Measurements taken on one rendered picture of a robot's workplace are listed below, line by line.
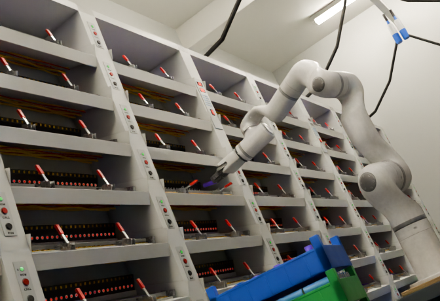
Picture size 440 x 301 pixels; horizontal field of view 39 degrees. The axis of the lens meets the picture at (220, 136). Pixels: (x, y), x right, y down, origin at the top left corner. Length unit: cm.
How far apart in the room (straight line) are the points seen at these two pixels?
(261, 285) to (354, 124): 95
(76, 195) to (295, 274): 76
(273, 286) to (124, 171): 97
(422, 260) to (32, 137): 129
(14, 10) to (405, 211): 155
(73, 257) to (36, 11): 105
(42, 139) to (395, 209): 116
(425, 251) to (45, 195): 121
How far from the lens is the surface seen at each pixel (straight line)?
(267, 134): 253
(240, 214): 277
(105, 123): 232
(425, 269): 216
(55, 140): 196
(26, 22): 249
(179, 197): 232
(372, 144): 224
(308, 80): 230
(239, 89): 363
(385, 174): 214
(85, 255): 180
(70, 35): 252
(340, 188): 407
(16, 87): 198
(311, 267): 141
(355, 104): 228
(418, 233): 216
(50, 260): 171
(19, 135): 186
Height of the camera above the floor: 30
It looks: 19 degrees up
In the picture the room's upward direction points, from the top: 24 degrees counter-clockwise
